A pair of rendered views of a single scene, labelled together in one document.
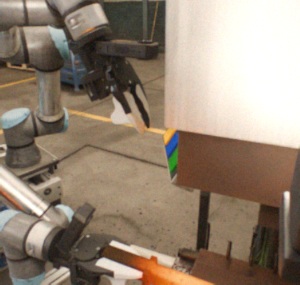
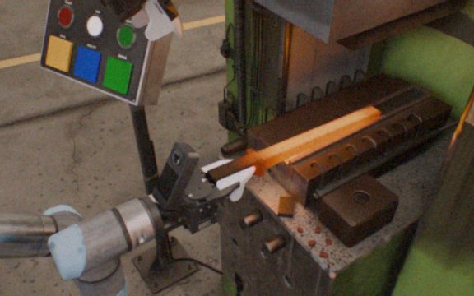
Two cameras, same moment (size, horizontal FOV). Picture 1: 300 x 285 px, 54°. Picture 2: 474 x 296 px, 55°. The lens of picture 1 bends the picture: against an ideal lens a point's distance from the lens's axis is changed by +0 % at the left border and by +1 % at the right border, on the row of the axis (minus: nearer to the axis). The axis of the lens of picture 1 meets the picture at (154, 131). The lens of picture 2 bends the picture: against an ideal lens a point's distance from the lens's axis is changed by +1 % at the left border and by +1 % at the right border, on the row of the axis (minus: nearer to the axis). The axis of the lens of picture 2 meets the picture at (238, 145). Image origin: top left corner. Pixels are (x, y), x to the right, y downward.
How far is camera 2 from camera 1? 0.55 m
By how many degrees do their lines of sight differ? 49
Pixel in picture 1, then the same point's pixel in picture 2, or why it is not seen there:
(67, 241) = (178, 193)
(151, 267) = (257, 156)
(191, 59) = not seen: outside the picture
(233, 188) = (363, 25)
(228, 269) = (281, 127)
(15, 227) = (100, 233)
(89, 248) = (197, 186)
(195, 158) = (343, 12)
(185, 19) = not seen: outside the picture
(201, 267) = (269, 138)
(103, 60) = not seen: outside the picture
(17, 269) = (114, 283)
